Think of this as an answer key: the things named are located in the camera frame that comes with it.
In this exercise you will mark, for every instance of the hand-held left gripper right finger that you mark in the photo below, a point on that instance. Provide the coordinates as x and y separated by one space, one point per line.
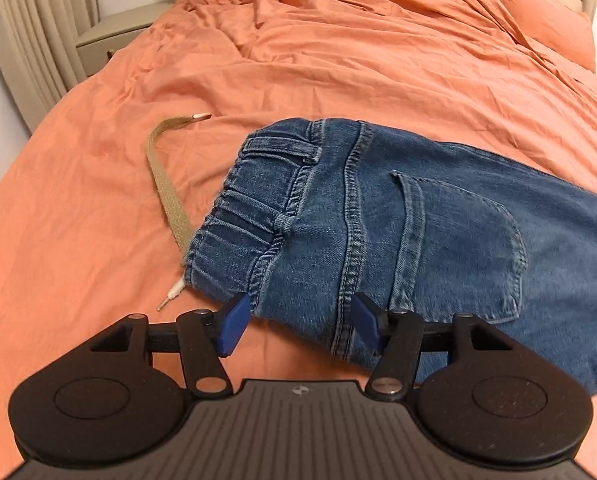
366 312

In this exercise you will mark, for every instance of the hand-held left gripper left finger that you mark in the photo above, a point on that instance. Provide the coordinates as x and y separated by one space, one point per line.
236 322

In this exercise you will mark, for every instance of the blue denim pants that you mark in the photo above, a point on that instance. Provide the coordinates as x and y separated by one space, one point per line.
378 240

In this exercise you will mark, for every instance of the orange duvet cover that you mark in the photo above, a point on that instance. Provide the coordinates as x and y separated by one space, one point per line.
128 210

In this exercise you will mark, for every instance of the beige nightstand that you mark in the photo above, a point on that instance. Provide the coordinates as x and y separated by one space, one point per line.
118 25

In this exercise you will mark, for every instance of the orange embroidered pillow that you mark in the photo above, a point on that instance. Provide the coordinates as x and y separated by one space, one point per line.
543 15

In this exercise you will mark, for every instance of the beige pleated curtain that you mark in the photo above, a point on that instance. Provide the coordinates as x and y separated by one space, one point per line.
38 35

